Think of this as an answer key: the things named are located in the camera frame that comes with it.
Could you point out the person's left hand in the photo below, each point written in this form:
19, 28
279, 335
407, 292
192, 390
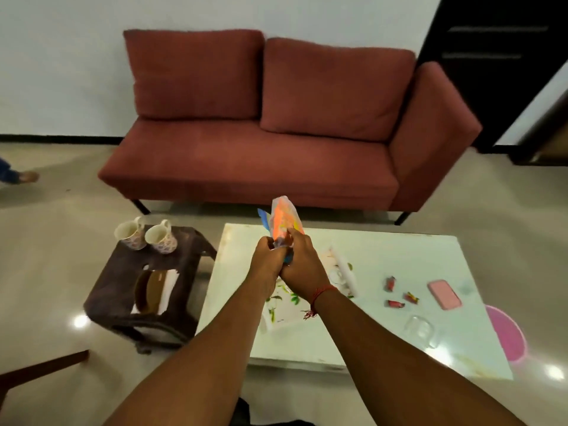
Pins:
265, 266

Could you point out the person's right hand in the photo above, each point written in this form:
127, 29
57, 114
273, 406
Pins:
304, 270

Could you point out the person's left fingers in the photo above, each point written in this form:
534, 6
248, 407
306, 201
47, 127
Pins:
268, 244

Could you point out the person's right fingers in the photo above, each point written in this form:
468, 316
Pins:
296, 240

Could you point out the colourful plastic packet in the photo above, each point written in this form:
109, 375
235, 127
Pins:
284, 217

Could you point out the person's left forearm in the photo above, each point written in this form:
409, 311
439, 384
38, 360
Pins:
199, 363

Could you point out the person's right forearm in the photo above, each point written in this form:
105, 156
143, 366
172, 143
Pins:
399, 372

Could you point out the red thread wristband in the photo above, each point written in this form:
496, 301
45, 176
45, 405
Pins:
320, 295

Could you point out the white floral tray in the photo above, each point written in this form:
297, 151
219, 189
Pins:
293, 306

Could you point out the red fabric sofa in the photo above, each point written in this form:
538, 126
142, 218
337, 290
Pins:
248, 168

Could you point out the red candy wrapper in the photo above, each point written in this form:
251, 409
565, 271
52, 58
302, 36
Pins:
390, 283
411, 298
395, 304

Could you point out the white patterned mug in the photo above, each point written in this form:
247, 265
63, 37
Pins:
160, 238
129, 235

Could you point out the brown and white cardboard sheets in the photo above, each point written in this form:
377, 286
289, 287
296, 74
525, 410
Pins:
155, 290

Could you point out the dark brown plastic stool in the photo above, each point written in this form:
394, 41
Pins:
120, 275

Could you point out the clear glass cup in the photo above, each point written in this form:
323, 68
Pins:
421, 331

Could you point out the red sofa back cushion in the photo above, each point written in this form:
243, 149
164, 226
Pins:
337, 90
195, 75

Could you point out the pink phone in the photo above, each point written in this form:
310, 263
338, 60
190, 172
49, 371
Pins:
444, 295

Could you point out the person's dark clothing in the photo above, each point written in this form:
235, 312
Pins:
266, 417

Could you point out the pink plastic bucket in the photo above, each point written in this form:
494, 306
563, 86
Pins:
506, 334

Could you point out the dark wooden door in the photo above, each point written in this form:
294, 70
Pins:
488, 70

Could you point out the dark wooden furniture leg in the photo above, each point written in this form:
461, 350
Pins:
40, 370

